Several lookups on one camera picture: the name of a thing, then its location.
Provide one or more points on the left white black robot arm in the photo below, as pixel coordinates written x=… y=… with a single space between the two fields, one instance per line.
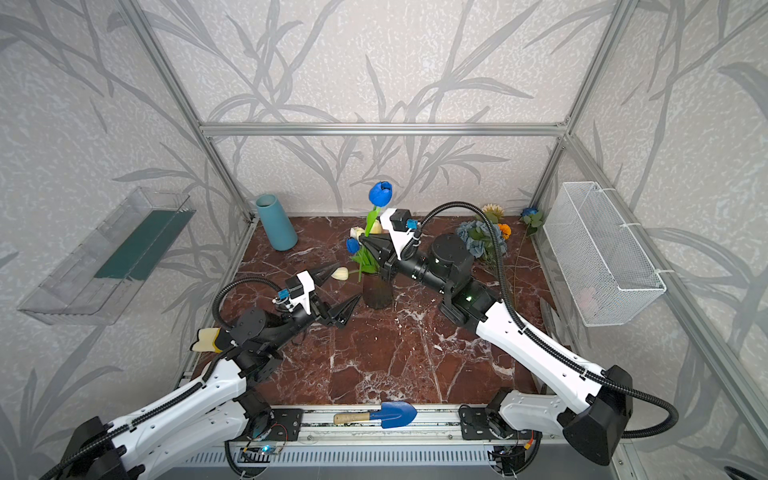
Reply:
x=220 y=404

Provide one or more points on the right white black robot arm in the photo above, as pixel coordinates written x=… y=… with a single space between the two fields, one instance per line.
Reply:
x=592 y=408

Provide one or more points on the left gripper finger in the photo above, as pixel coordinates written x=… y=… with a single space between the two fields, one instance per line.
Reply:
x=340 y=314
x=323 y=273

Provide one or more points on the blue rose stem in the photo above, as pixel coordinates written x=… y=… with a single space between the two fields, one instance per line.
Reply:
x=533 y=220

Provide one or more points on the white wire basket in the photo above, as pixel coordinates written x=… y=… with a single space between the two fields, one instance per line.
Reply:
x=608 y=274

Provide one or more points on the blue tulip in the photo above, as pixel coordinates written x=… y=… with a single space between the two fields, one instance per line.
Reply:
x=353 y=246
x=380 y=196

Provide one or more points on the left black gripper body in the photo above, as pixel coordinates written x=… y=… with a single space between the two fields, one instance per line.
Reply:
x=286 y=326

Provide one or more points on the aluminium front rail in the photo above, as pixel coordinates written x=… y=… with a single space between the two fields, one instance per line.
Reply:
x=378 y=429

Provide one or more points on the orange flower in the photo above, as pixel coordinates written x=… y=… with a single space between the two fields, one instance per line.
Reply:
x=505 y=231

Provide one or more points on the white tulip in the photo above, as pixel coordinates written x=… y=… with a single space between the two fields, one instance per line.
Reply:
x=356 y=231

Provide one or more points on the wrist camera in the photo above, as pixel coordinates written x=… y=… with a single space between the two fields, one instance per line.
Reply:
x=296 y=294
x=404 y=231

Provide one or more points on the blue hydrangea bouquet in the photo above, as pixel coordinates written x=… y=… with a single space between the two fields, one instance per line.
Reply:
x=480 y=242

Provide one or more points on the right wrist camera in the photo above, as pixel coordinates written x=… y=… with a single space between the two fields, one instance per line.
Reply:
x=404 y=231

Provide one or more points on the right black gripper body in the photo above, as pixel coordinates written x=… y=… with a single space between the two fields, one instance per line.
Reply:
x=419 y=267

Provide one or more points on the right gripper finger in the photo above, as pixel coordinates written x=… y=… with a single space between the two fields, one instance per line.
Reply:
x=377 y=242
x=382 y=264

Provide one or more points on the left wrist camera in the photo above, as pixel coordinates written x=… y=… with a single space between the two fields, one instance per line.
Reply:
x=296 y=294

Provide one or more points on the yellow sunflower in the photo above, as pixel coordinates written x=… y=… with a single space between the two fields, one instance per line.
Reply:
x=493 y=212

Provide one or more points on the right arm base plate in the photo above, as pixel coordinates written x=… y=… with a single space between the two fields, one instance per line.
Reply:
x=481 y=423

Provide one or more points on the blue garden trowel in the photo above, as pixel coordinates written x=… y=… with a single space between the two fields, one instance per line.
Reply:
x=390 y=415

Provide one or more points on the dark red glass vase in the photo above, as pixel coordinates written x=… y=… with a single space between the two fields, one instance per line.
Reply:
x=377 y=292

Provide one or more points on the clear acrylic wall shelf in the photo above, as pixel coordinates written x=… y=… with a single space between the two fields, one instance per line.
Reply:
x=96 y=282

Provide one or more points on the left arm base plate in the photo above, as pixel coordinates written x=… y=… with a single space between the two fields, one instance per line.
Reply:
x=279 y=425

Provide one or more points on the teal ceramic vase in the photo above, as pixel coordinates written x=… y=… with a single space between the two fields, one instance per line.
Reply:
x=277 y=225

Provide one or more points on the black yellow glove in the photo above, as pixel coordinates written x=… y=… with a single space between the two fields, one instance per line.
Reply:
x=212 y=340

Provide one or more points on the pale yellow tulip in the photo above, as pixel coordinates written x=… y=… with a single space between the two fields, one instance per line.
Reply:
x=343 y=273

